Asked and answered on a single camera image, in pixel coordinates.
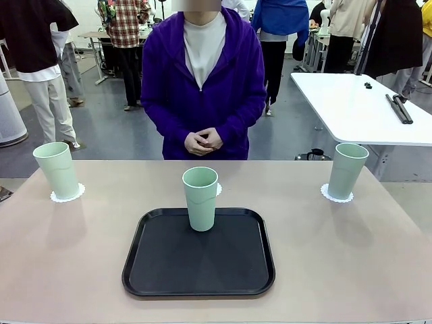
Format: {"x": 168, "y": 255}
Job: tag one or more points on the small black clamp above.
{"x": 368, "y": 85}

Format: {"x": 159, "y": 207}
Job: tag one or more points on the person in black coat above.
{"x": 395, "y": 40}

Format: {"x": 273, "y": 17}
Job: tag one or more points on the white cylindrical air purifier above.
{"x": 10, "y": 118}

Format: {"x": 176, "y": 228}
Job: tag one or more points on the black electric kettle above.
{"x": 315, "y": 155}

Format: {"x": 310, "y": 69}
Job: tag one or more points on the black hanging bag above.
{"x": 298, "y": 50}

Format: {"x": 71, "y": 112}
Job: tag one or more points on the person in white shirt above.
{"x": 242, "y": 10}

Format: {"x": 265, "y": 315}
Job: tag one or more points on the black stand pole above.
{"x": 366, "y": 50}

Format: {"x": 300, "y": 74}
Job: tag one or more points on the person in yellow top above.
{"x": 428, "y": 20}

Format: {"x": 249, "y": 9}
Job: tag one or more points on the person in purple hoodie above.
{"x": 209, "y": 101}

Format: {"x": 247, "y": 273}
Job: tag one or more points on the grey background desk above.
{"x": 96, "y": 34}

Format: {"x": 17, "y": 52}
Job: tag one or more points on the person in blue jacket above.
{"x": 280, "y": 17}

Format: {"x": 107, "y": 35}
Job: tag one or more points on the white scalloped paper coaster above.
{"x": 341, "y": 200}
{"x": 219, "y": 189}
{"x": 81, "y": 192}

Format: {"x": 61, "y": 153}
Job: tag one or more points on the light green tall cup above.
{"x": 200, "y": 209}
{"x": 346, "y": 175}
{"x": 59, "y": 175}

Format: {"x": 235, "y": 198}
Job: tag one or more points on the person's right forearm purple sleeve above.
{"x": 162, "y": 118}

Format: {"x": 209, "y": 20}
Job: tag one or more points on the person's left forearm purple sleeve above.
{"x": 244, "y": 116}

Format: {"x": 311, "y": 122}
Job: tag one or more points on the white folding table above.
{"x": 354, "y": 108}

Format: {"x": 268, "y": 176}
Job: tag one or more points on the person in plaid shirt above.
{"x": 125, "y": 23}

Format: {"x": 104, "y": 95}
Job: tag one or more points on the black plastic serving tray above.
{"x": 202, "y": 266}

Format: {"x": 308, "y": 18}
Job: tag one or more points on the person in grey trousers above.
{"x": 72, "y": 74}

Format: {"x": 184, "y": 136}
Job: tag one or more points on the person's right hand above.
{"x": 194, "y": 146}

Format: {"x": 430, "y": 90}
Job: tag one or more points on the person in black shirt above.
{"x": 30, "y": 33}

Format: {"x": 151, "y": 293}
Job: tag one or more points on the black folded tripod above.
{"x": 401, "y": 113}

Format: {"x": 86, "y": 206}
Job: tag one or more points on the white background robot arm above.
{"x": 324, "y": 17}

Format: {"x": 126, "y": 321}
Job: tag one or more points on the person in beige top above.
{"x": 347, "y": 17}

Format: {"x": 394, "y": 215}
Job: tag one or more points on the person's left hand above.
{"x": 214, "y": 139}

